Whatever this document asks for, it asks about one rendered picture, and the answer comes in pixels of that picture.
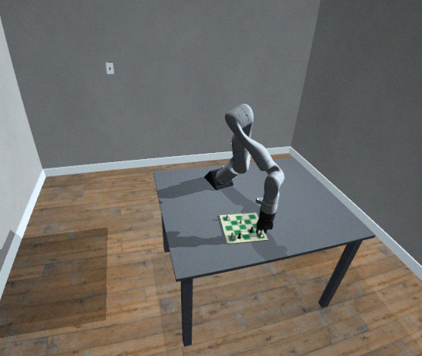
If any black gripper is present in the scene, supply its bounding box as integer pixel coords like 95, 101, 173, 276
255, 198, 277, 235

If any green and cream chessboard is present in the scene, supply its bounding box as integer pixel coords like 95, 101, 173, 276
220, 213, 268, 244

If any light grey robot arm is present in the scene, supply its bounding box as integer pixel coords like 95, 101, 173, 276
216, 104, 284, 205

